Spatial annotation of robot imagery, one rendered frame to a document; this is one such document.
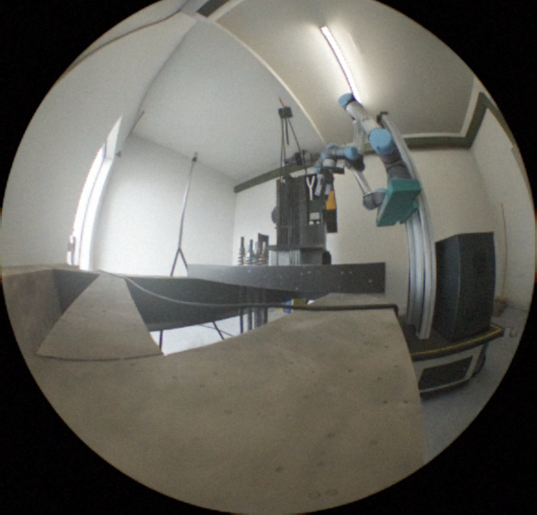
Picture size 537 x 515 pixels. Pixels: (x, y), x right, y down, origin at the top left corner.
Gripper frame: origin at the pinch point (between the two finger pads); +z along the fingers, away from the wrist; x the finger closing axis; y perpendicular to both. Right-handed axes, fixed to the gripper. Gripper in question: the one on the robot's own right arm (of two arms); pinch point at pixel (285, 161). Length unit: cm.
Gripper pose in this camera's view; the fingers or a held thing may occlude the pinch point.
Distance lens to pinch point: 140.2
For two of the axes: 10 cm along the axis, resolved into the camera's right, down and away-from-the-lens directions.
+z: -9.5, 0.6, 3.2
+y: 0.1, 9.8, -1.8
